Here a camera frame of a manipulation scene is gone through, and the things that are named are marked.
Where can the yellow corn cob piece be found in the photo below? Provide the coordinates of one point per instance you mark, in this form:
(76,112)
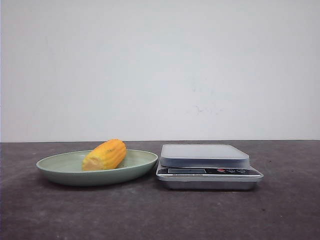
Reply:
(106,156)

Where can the silver digital kitchen scale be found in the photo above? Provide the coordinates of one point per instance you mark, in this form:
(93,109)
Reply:
(206,167)

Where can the green shallow plate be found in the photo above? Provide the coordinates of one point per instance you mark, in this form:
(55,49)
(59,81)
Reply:
(66,169)

